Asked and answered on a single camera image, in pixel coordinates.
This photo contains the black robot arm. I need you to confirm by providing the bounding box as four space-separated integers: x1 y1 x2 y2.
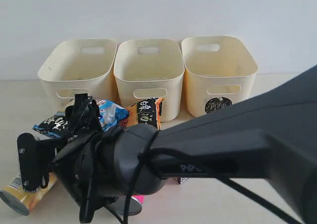
17 67 317 224

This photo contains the pink chips can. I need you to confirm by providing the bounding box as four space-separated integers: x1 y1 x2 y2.
114 195 144 216

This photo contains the orange noodle snack bag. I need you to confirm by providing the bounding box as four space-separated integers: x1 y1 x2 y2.
119 98 163 130

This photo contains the purple drink carton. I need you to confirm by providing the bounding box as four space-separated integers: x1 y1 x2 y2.
176 177 188 184

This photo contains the right cream plastic bin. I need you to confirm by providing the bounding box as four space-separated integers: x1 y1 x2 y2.
181 36 258 117

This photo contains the blue noodle snack bag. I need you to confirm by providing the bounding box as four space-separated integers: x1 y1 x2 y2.
32 99 129 138

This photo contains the middle cream plastic bin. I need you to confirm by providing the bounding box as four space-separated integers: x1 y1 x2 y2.
114 39 185 122

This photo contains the left cream plastic bin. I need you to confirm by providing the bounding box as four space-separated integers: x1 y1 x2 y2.
37 39 117 112

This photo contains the yellow chips can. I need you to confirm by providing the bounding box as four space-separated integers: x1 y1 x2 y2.
0 173 58 216

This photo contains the cream plastic bin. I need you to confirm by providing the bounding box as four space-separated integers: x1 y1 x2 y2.
37 39 117 112
181 36 258 117
114 39 185 122

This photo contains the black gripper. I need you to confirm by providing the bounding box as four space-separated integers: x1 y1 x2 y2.
17 93 116 223

